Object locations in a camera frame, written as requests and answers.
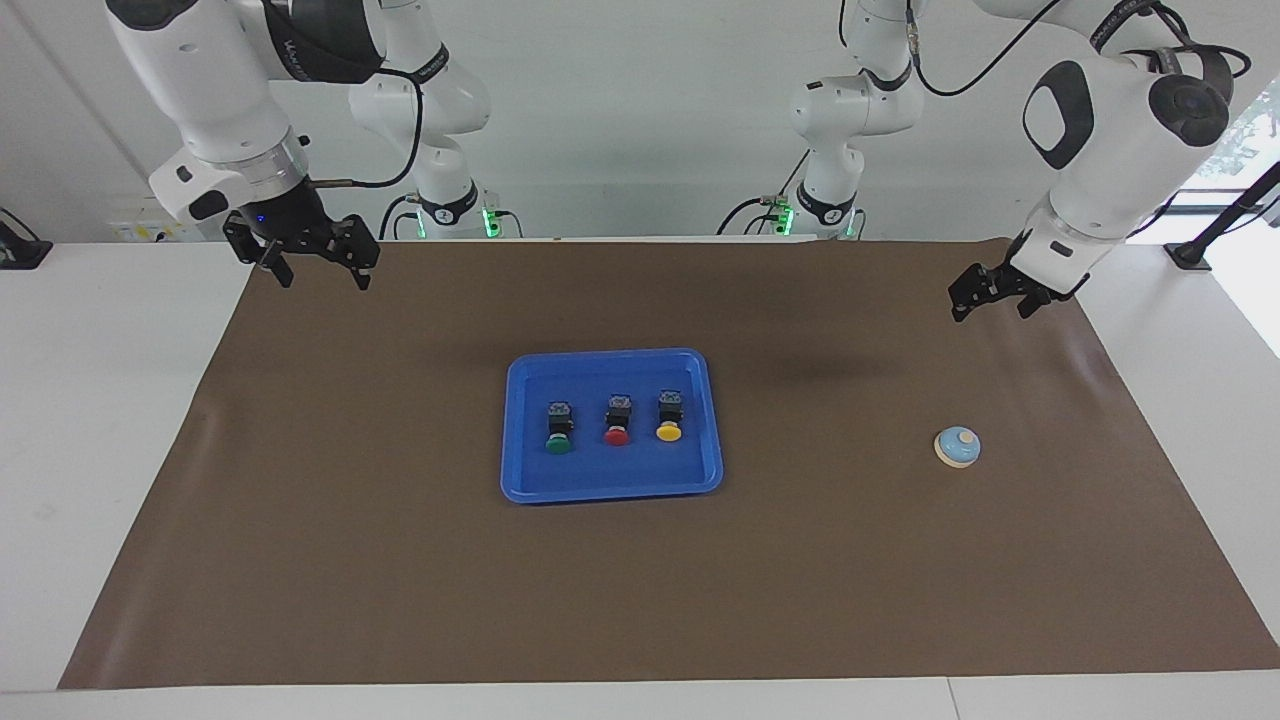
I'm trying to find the blue plastic tray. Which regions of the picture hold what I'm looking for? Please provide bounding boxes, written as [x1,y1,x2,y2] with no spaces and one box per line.
[500,347,724,505]

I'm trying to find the black base cable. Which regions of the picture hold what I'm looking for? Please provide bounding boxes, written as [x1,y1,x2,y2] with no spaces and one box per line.
[378,193,421,241]
[715,150,811,237]

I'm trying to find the white wall socket box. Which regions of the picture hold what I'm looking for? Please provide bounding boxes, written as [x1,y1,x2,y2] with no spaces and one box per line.
[108,195,206,243]

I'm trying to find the light blue desk bell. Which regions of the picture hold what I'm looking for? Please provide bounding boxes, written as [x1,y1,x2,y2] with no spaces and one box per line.
[933,425,982,469]

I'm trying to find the black left base cable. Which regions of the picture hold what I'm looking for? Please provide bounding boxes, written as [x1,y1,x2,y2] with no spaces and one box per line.
[715,150,811,237]

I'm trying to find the black right base cable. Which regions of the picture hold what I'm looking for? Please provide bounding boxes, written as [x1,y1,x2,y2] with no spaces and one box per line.
[378,193,421,241]

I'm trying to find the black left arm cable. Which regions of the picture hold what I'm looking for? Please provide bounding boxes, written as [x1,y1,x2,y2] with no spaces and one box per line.
[905,0,1063,99]

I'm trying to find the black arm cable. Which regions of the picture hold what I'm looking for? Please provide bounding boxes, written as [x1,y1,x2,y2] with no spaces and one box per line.
[905,0,1063,99]
[305,62,427,191]

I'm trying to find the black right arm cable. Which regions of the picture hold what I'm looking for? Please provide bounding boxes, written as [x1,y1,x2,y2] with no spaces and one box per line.
[305,62,427,191]

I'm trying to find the black angled stand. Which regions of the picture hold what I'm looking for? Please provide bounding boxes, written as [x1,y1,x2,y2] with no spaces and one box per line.
[1163,160,1280,273]

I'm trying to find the brown table mat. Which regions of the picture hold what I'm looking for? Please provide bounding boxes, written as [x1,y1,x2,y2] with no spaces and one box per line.
[57,238,1280,691]

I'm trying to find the black clamp mount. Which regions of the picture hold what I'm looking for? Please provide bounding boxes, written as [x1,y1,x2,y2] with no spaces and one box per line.
[0,207,53,271]

